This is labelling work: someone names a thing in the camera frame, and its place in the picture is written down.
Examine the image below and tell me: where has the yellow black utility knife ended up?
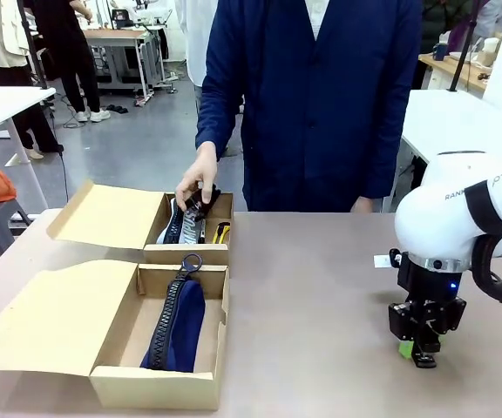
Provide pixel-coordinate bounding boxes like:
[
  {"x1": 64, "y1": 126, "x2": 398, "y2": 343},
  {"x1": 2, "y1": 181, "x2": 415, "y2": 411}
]
[{"x1": 213, "y1": 221, "x2": 231, "y2": 245}]

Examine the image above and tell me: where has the person's right hand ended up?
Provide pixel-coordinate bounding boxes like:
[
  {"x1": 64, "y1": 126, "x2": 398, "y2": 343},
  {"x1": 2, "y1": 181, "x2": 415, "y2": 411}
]
[{"x1": 174, "y1": 141, "x2": 220, "y2": 212}]

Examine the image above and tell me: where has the background person in black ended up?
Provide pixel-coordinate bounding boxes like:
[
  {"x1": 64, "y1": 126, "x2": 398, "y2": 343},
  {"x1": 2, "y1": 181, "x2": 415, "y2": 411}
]
[{"x1": 24, "y1": 0, "x2": 112, "y2": 124}]

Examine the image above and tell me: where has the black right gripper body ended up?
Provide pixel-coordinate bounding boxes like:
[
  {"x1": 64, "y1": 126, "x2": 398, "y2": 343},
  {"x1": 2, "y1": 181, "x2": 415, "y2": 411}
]
[{"x1": 388, "y1": 252, "x2": 468, "y2": 341}]

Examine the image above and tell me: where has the person in blue coat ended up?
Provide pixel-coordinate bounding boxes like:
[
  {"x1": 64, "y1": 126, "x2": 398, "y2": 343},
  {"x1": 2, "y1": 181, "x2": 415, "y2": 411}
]
[{"x1": 196, "y1": 0, "x2": 422, "y2": 214}]

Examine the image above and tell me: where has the background person in dark jacket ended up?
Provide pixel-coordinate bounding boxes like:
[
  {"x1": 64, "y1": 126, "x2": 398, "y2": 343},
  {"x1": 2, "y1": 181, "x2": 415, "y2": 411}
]
[{"x1": 419, "y1": 0, "x2": 477, "y2": 57}]

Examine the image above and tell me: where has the white table with white legs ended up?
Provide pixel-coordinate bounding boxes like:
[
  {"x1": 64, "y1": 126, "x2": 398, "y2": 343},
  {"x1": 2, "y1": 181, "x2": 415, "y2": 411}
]
[{"x1": 0, "y1": 85, "x2": 58, "y2": 204}]

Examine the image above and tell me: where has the black tripod pole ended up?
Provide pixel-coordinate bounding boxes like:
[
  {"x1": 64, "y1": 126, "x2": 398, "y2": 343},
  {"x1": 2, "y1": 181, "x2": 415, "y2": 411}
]
[{"x1": 448, "y1": 0, "x2": 484, "y2": 93}]

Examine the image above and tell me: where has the person's left hand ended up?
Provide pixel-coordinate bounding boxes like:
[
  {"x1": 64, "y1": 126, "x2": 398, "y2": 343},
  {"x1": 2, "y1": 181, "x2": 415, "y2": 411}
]
[{"x1": 349, "y1": 195, "x2": 373, "y2": 213}]

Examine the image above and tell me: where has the navy pencil case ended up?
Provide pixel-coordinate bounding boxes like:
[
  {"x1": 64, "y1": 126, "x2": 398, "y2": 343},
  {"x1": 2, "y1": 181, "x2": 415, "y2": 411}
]
[{"x1": 139, "y1": 254, "x2": 207, "y2": 374}]

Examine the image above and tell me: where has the wooden desk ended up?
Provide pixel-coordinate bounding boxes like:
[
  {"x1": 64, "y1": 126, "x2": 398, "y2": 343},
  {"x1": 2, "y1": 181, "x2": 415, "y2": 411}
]
[{"x1": 417, "y1": 51, "x2": 499, "y2": 93}]

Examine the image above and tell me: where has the person's right forearm, navy sleeve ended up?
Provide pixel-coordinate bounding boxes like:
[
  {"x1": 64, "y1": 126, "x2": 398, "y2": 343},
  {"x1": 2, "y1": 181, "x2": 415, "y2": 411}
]
[{"x1": 195, "y1": 73, "x2": 246, "y2": 154}]

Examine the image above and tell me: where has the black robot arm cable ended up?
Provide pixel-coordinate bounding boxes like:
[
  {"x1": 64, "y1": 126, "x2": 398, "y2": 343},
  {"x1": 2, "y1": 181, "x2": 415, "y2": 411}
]
[{"x1": 471, "y1": 233, "x2": 502, "y2": 305}]

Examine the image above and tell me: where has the person's left forearm, navy sleeve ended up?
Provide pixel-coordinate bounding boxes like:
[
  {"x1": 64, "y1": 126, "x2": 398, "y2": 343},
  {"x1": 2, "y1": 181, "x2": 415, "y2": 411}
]
[{"x1": 366, "y1": 104, "x2": 411, "y2": 202}]

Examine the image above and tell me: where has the background person in white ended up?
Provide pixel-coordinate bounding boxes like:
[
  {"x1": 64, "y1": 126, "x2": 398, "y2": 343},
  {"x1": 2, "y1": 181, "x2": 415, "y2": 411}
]
[{"x1": 174, "y1": 0, "x2": 220, "y2": 104}]

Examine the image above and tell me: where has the large cardboard box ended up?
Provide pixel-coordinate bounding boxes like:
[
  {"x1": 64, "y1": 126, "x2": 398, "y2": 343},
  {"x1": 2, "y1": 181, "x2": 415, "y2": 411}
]
[{"x1": 0, "y1": 260, "x2": 230, "y2": 411}]

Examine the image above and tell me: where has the cardboard box with divider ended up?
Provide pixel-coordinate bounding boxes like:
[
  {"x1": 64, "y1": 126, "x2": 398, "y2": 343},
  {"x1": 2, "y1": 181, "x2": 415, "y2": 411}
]
[{"x1": 46, "y1": 179, "x2": 234, "y2": 266}]

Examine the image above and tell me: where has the white jar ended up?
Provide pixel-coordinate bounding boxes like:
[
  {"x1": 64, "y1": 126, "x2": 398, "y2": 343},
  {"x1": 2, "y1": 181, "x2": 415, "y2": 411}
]
[{"x1": 480, "y1": 37, "x2": 502, "y2": 67}]

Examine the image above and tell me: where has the grey metal workbench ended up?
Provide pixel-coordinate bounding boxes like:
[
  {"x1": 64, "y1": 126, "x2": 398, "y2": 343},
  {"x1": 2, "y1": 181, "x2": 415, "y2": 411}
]
[{"x1": 82, "y1": 24, "x2": 172, "y2": 108}]

